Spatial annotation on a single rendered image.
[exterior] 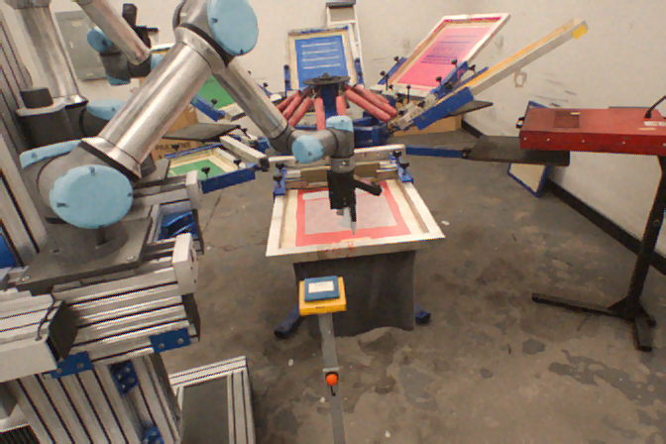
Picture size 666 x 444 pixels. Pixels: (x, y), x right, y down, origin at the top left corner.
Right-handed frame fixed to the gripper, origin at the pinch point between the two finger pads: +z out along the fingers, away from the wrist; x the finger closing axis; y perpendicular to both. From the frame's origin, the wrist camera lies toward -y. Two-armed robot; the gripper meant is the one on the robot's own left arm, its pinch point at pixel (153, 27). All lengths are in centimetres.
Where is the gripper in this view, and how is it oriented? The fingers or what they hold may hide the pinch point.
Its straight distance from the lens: 199.0
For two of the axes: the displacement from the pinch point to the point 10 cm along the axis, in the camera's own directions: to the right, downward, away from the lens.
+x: 9.9, 1.2, -1.2
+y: -0.5, 8.9, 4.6
